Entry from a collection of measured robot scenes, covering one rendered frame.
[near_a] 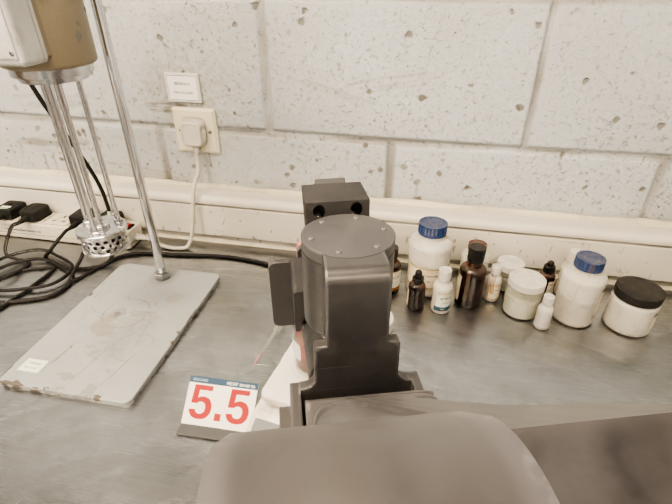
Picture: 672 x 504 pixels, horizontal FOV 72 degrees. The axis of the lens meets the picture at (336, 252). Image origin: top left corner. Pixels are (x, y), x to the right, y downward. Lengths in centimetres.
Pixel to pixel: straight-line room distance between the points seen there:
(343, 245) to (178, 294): 60
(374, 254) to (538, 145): 63
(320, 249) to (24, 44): 41
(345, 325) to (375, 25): 62
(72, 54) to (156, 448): 46
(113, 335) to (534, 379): 62
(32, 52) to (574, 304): 77
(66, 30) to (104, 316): 43
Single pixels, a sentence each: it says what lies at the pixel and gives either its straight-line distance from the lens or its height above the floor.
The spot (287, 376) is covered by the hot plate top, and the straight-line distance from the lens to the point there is 55.
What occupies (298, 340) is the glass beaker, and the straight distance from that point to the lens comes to 51.
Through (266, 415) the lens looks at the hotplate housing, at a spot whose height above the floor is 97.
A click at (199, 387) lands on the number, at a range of 63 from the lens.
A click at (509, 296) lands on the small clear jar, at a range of 79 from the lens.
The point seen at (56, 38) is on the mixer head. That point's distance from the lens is 62.
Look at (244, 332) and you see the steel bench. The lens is 74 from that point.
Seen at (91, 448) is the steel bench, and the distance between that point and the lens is 66.
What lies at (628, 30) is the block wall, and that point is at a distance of 85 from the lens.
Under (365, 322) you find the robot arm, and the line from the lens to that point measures 26.
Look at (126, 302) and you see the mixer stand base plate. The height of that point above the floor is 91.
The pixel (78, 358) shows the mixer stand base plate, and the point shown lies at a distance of 77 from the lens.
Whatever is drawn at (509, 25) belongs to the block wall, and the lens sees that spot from 81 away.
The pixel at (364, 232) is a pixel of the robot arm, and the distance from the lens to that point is 28.
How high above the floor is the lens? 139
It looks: 32 degrees down
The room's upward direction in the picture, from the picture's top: straight up
